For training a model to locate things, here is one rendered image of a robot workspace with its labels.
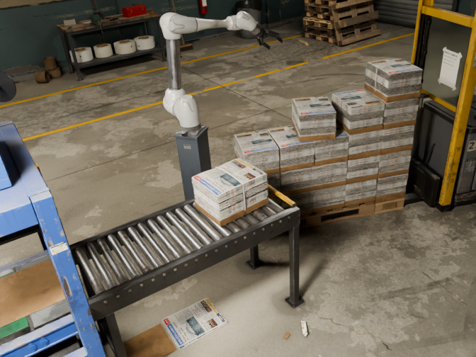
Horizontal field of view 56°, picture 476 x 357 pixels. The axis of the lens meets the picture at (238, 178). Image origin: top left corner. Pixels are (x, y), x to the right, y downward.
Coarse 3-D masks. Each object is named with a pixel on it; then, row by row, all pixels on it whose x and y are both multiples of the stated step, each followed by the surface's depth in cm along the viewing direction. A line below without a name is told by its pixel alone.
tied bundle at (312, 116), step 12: (324, 96) 370; (300, 108) 351; (312, 108) 349; (324, 108) 347; (300, 120) 342; (312, 120) 343; (324, 120) 343; (300, 132) 347; (312, 132) 347; (324, 132) 348
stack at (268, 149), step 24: (240, 144) 356; (264, 144) 352; (288, 144) 349; (312, 144) 352; (336, 144) 357; (360, 144) 362; (264, 168) 352; (312, 168) 362; (336, 168) 367; (360, 168) 374; (312, 192) 374; (336, 192) 380; (360, 192) 386; (312, 216) 387; (360, 216) 399
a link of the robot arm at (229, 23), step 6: (198, 18) 314; (228, 18) 345; (234, 18) 344; (198, 24) 312; (204, 24) 315; (210, 24) 319; (216, 24) 326; (222, 24) 339; (228, 24) 344; (234, 24) 345; (198, 30) 316
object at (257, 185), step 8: (232, 160) 290; (240, 160) 289; (224, 168) 282; (232, 168) 281; (240, 168) 280; (248, 168) 280; (256, 168) 279; (240, 176) 272; (248, 176) 271; (256, 176) 270; (264, 176) 273; (248, 184) 267; (256, 184) 271; (264, 184) 276; (248, 192) 270; (256, 192) 274; (264, 192) 279; (248, 200) 273; (256, 200) 278
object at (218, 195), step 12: (192, 180) 276; (204, 180) 270; (216, 180) 270; (228, 180) 269; (204, 192) 267; (216, 192) 258; (228, 192) 259; (204, 204) 275; (216, 204) 262; (228, 204) 263; (216, 216) 267; (228, 216) 268
